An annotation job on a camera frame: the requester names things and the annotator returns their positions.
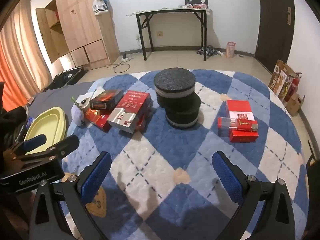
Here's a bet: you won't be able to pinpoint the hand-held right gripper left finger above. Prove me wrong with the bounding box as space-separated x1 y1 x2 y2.
29 151 112 240

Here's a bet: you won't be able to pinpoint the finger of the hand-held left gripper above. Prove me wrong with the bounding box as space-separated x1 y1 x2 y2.
4 134 47 157
16 134 80 167

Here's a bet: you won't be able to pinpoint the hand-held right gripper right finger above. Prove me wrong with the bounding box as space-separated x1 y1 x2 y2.
212 151 296 240

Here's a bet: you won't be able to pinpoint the pale yellow plastic basin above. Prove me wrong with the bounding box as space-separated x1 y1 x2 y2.
24 107 67 155

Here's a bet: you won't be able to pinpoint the plain red box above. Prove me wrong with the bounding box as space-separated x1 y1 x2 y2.
229 129 258 143

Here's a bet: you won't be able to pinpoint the red carton clear wrap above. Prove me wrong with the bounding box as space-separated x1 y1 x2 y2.
217 117 259 132

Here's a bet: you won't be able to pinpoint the black red box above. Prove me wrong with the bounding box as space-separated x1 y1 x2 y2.
89 89 124 111

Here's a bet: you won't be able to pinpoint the red white box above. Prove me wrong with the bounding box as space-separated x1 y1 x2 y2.
226 100 255 122

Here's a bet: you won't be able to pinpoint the black foam cylinder white band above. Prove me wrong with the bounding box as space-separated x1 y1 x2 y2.
165 94 202 130
154 67 196 107

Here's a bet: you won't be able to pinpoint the red long carton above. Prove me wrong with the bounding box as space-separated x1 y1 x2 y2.
115 91 152 124

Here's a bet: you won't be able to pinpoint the black jacket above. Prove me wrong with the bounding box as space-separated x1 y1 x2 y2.
0 105 28 140

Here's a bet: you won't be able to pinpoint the white fluffy plush toy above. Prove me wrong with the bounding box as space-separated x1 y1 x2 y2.
71 96 87 126

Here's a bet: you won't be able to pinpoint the blue white checked blanket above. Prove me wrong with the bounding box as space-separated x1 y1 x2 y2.
60 69 310 240

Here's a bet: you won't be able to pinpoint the black suitcase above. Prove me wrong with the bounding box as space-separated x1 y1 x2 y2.
44 66 88 92

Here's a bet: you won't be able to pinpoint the orange beige curtain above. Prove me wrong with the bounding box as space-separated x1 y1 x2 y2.
0 0 54 105

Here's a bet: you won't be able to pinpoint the brown cardboard box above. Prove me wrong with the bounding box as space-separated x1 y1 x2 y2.
287 94 306 117

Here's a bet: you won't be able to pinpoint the red fire extinguisher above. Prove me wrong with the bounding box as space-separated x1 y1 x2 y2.
284 72 302 103

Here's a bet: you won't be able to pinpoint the printed cardboard box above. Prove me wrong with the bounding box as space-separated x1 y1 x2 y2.
268 59 298 103

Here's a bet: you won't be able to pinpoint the orange plastic bag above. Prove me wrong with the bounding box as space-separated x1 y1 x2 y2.
226 41 237 58

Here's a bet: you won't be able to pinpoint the wooden wardrobe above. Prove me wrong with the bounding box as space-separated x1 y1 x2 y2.
35 0 120 70

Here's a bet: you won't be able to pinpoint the dark clothes pile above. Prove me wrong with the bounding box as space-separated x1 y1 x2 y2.
196 45 218 56

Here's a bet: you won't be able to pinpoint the white plastic bag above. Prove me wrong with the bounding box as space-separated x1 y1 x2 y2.
92 0 109 15

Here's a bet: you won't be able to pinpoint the dark brown door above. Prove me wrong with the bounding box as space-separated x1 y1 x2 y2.
254 0 293 74

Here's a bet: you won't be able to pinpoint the red white packs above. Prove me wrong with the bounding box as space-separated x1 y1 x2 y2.
178 3 209 9

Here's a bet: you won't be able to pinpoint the floor cable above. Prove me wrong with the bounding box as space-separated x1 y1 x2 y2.
105 60 131 73

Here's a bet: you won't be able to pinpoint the black frame folding table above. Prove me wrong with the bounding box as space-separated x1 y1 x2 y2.
126 8 213 62

